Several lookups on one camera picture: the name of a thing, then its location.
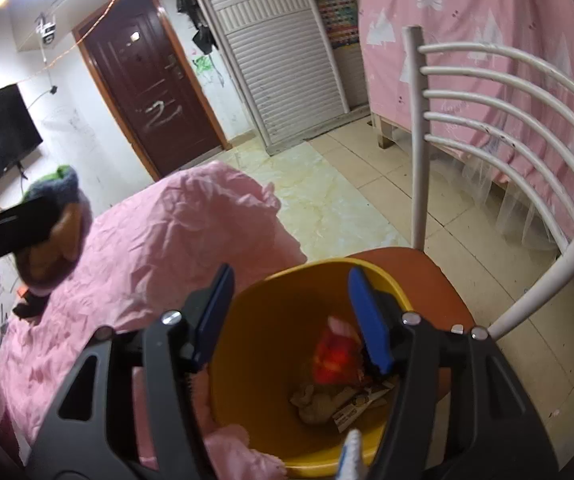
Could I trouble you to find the colourful wall chart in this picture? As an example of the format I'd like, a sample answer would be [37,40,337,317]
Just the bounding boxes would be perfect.
[307,0,361,51]

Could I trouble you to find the wooden bed frame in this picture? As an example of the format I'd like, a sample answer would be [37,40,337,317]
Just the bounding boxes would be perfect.
[371,109,399,150]

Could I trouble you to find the white slatted wardrobe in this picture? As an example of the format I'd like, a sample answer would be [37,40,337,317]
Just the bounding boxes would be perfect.
[179,0,372,157]

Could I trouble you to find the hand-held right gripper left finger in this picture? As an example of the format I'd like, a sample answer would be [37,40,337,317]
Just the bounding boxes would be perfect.
[24,262,236,480]

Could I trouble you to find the white security camera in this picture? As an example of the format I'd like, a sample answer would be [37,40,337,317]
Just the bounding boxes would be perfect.
[34,12,59,47]

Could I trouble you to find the white metal chair orange seat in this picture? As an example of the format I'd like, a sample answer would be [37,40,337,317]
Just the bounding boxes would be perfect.
[347,25,574,397]

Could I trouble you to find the milk powder sachet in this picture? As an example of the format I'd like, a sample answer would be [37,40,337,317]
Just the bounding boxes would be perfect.
[332,377,400,433]

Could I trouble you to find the pink wrinkled blanket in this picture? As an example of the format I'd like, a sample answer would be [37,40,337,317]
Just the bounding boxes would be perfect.
[0,162,310,480]

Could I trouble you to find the person's right hand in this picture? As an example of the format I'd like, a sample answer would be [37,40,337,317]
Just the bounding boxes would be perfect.
[337,429,369,480]

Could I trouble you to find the red snack packet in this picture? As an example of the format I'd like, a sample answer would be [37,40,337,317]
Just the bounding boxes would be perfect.
[312,316,369,387]

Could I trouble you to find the dark brown door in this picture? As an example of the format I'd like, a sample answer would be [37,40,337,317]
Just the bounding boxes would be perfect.
[72,0,229,182]

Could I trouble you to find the hanging black bags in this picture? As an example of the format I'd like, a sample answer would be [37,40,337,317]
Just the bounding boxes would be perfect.
[176,0,216,54]

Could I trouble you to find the string light wire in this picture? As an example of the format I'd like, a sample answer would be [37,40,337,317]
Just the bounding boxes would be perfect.
[7,0,134,87]

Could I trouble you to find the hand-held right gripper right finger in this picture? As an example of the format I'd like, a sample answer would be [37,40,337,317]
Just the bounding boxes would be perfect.
[348,266,561,480]

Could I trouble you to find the fuzzy purple plush toy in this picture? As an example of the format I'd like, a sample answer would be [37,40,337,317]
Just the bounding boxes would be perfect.
[14,165,93,297]

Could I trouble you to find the cream paper ball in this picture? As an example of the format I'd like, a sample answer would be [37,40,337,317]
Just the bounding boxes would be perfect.
[289,382,363,426]

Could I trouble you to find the pink tree-print curtain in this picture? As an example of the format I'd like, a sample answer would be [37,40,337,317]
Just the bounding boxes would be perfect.
[357,0,574,261]

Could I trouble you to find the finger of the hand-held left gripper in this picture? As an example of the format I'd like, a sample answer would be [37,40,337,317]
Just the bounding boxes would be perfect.
[0,194,64,267]

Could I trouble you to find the white tulle bed skirt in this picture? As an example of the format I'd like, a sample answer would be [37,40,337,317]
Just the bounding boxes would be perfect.
[461,154,570,257]

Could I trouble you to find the yellow plastic bin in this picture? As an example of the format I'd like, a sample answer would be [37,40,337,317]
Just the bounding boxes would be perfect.
[207,257,415,479]

